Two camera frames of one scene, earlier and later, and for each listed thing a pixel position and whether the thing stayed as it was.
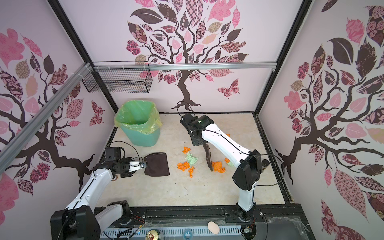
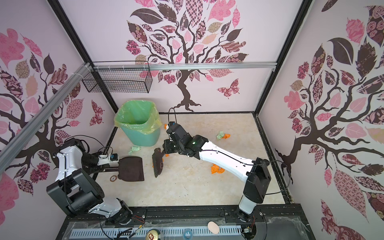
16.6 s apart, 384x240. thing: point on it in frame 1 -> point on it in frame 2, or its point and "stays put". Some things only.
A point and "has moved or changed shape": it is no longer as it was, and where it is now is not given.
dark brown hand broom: [208, 156] has moved or changed shape
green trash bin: [139, 138] stays put
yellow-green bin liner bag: [140, 115] stays put
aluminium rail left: [9, 150] stays put
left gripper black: [126, 174] -> [95, 169]
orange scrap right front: [217, 166] stays put
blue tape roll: [187, 234] stays put
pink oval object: [213, 227] stays put
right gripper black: [194, 143] -> [167, 143]
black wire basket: [121, 77] stays put
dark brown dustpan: [157, 164] has moved or changed shape
